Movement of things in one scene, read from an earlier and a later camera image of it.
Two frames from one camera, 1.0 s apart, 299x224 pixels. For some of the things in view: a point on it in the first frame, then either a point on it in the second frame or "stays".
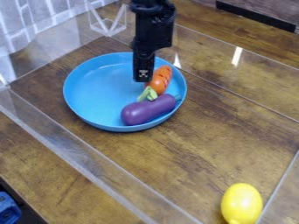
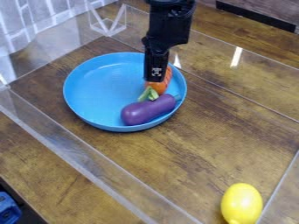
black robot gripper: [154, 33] to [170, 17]
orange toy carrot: [158, 83] stays
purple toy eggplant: [138, 112] stays
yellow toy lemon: [241, 204] stays
